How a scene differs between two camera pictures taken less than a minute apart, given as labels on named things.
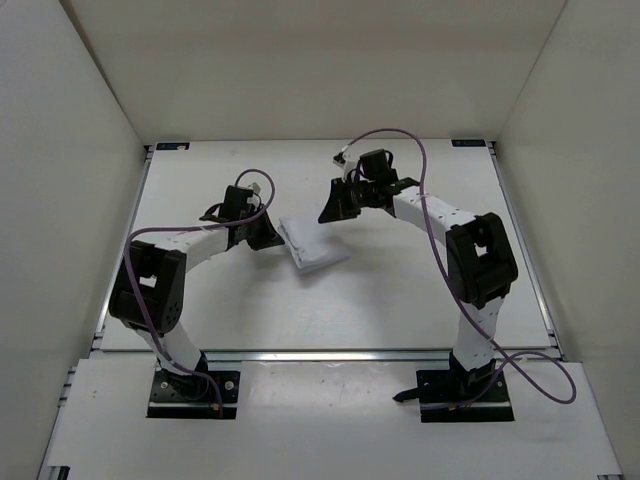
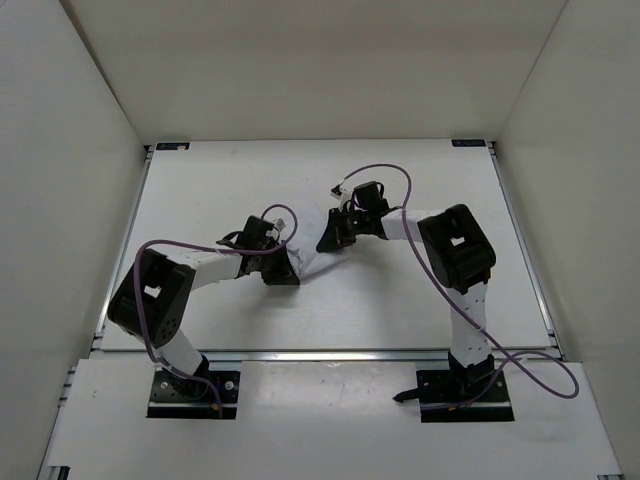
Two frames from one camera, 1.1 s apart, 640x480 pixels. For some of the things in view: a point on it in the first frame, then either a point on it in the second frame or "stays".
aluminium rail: (325, 355) stays
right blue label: (468, 142) stays
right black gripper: (336, 208) -> (335, 236)
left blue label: (172, 145) stays
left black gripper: (270, 237) -> (284, 274)
